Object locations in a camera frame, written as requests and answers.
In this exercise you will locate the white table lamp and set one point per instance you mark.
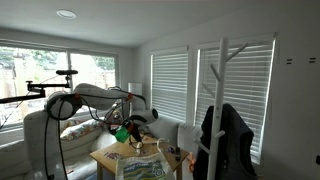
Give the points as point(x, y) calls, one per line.
point(135, 88)

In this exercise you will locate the dark grey hanging jacket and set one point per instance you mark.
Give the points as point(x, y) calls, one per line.
point(234, 158)

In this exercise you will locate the black camera on boom arm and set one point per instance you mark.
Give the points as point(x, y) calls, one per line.
point(39, 89)

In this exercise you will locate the window blind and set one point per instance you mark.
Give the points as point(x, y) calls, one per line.
point(169, 84)
point(247, 82)

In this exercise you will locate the left window blind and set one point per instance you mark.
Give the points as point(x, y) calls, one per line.
point(169, 84)

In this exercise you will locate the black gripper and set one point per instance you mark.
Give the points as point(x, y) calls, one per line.
point(132, 129)

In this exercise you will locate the black remote control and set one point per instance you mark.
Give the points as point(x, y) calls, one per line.
point(177, 154)

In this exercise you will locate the orange object by table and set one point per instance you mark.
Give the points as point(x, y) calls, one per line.
point(191, 164)

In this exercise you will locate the white sofa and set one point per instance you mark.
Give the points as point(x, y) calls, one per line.
point(15, 165)

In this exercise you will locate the right window blind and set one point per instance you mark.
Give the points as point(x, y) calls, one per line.
point(247, 82)

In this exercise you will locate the wooden side table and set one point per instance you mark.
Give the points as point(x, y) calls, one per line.
point(107, 157)

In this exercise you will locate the white coat rack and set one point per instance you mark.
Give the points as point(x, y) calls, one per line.
point(216, 132)

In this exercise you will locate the round ceiling light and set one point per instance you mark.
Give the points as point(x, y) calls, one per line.
point(68, 14)

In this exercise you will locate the small purple object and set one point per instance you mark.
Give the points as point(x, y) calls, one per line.
point(170, 150)

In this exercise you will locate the floral cushion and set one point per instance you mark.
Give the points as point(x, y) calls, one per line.
point(78, 128)

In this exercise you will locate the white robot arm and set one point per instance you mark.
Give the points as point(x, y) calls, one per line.
point(42, 128)

